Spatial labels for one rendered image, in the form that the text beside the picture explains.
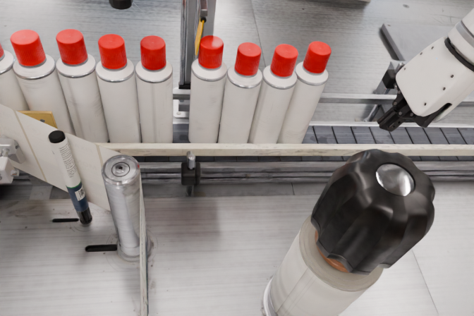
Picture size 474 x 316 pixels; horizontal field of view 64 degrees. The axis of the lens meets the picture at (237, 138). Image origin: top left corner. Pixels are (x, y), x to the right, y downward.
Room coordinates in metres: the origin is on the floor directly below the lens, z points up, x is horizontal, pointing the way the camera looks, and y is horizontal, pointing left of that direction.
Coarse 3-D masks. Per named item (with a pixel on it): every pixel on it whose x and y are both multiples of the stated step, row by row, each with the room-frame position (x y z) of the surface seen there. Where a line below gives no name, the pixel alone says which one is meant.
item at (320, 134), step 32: (320, 128) 0.51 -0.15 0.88; (352, 128) 0.53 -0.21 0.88; (416, 128) 0.56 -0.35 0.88; (448, 128) 0.58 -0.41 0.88; (160, 160) 0.36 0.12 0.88; (224, 160) 0.39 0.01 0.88; (256, 160) 0.40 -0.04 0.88; (288, 160) 0.42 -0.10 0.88; (320, 160) 0.43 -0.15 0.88; (416, 160) 0.48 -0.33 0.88; (448, 160) 0.49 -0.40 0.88
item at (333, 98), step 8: (176, 96) 0.44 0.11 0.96; (184, 96) 0.44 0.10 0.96; (328, 96) 0.51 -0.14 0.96; (336, 96) 0.51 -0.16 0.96; (344, 96) 0.52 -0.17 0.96; (352, 96) 0.52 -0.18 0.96; (360, 96) 0.53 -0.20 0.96; (368, 96) 0.53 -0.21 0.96; (376, 96) 0.53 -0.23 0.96; (384, 96) 0.54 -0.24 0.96; (392, 96) 0.54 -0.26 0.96; (464, 104) 0.57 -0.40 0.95; (472, 104) 0.58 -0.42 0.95
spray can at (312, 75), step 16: (320, 48) 0.46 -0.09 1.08; (304, 64) 0.46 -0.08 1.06; (320, 64) 0.45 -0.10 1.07; (304, 80) 0.44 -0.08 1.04; (320, 80) 0.44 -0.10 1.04; (304, 96) 0.44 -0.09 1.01; (320, 96) 0.46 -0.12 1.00; (288, 112) 0.44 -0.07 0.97; (304, 112) 0.44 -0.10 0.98; (288, 128) 0.44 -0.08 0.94; (304, 128) 0.44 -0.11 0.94
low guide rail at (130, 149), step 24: (96, 144) 0.35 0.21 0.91; (120, 144) 0.36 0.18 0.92; (144, 144) 0.36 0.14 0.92; (168, 144) 0.37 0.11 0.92; (192, 144) 0.38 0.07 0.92; (216, 144) 0.39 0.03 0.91; (240, 144) 0.40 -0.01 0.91; (264, 144) 0.41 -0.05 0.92; (288, 144) 0.42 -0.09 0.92; (312, 144) 0.43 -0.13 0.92; (336, 144) 0.45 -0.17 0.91; (360, 144) 0.46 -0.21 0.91; (384, 144) 0.47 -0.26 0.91
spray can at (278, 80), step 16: (288, 48) 0.45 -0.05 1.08; (272, 64) 0.43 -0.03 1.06; (288, 64) 0.43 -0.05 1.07; (272, 80) 0.42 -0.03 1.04; (288, 80) 0.43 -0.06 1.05; (272, 96) 0.42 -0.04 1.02; (288, 96) 0.42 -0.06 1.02; (256, 112) 0.43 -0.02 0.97; (272, 112) 0.42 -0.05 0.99; (256, 128) 0.42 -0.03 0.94; (272, 128) 0.42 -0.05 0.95
